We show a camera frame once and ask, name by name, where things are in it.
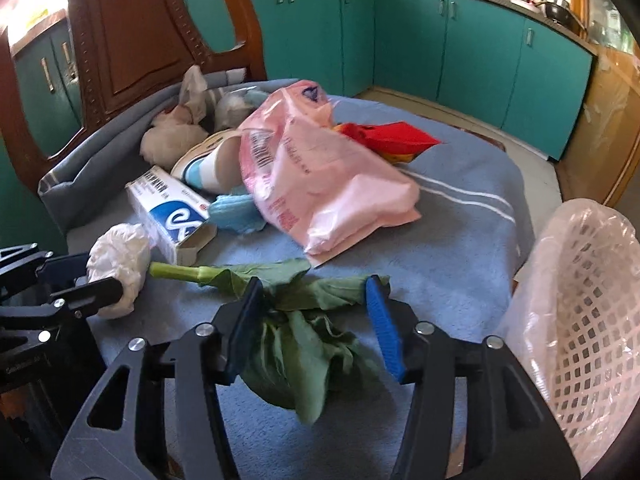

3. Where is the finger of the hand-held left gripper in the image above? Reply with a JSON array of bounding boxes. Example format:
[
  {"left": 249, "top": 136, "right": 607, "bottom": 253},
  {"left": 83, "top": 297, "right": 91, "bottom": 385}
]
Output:
[
  {"left": 0, "top": 280, "right": 124, "bottom": 331},
  {"left": 0, "top": 244, "right": 92, "bottom": 301}
]

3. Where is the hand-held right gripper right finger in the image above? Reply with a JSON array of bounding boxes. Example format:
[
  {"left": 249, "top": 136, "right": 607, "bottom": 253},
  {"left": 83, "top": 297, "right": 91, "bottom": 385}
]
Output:
[{"left": 364, "top": 275, "right": 581, "bottom": 480}]

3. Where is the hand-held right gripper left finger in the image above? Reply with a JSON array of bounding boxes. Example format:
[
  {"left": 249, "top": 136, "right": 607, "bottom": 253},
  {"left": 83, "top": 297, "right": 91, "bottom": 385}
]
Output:
[{"left": 50, "top": 276, "right": 264, "bottom": 480}]

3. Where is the white tissue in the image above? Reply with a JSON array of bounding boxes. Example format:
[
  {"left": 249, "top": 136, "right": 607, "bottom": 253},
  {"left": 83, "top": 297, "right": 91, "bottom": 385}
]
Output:
[{"left": 86, "top": 223, "right": 152, "bottom": 320}]

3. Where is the green vegetable leaf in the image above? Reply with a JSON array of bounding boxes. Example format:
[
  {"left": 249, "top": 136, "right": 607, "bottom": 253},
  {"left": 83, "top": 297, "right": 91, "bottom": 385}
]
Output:
[{"left": 149, "top": 259, "right": 391, "bottom": 425}]

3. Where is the pink plastic bag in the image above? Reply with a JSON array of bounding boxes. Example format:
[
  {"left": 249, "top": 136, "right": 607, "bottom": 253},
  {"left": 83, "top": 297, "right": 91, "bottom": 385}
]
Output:
[{"left": 239, "top": 80, "right": 422, "bottom": 267}]

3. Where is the white striped paper cup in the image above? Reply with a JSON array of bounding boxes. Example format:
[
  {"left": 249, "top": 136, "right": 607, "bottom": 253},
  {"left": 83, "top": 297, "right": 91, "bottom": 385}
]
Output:
[{"left": 171, "top": 129, "right": 246, "bottom": 193}]

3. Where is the blue striped towel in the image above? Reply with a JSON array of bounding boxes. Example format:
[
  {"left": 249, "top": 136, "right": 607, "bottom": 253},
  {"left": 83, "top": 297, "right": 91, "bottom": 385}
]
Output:
[{"left": 37, "top": 72, "right": 526, "bottom": 480}]

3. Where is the white and blue toothpaste box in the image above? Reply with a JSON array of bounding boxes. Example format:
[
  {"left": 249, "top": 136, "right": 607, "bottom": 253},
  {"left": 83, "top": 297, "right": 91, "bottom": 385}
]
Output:
[{"left": 125, "top": 165, "right": 218, "bottom": 265}]

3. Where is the blue crumpled cloth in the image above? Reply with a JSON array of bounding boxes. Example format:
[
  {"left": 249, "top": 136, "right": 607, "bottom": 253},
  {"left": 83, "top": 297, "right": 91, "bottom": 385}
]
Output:
[{"left": 207, "top": 192, "right": 268, "bottom": 235}]

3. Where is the white plastic mesh basket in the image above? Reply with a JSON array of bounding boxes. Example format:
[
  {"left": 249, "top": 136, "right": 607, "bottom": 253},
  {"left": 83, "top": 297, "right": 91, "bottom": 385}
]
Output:
[{"left": 497, "top": 199, "right": 638, "bottom": 478}]

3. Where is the teal kitchen cabinet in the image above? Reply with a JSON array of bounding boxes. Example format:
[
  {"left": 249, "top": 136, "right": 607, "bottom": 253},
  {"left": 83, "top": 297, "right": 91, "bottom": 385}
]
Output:
[
  {"left": 175, "top": 0, "right": 596, "bottom": 161},
  {"left": 0, "top": 20, "right": 86, "bottom": 261}
]

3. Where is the beige crumpled paper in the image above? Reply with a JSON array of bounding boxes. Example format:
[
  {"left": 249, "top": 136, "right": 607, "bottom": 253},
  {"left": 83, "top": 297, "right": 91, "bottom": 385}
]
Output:
[{"left": 140, "top": 65, "right": 211, "bottom": 165}]

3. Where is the red snack wrapper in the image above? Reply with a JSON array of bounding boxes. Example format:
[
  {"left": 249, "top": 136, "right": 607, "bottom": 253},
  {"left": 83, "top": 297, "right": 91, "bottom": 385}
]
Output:
[{"left": 334, "top": 121, "right": 443, "bottom": 165}]

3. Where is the grey crumpled plastic bag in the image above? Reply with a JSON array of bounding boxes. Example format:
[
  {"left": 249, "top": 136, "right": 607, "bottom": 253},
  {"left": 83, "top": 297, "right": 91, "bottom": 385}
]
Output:
[{"left": 215, "top": 87, "right": 271, "bottom": 131}]

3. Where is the wooden framed glass door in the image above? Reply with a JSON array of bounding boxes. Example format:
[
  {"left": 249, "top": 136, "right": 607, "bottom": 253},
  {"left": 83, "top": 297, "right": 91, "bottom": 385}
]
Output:
[{"left": 555, "top": 0, "right": 640, "bottom": 211}]

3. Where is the dark frying pan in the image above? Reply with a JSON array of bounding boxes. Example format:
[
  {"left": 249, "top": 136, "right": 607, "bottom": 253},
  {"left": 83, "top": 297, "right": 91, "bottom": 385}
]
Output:
[{"left": 532, "top": 0, "right": 587, "bottom": 31}]

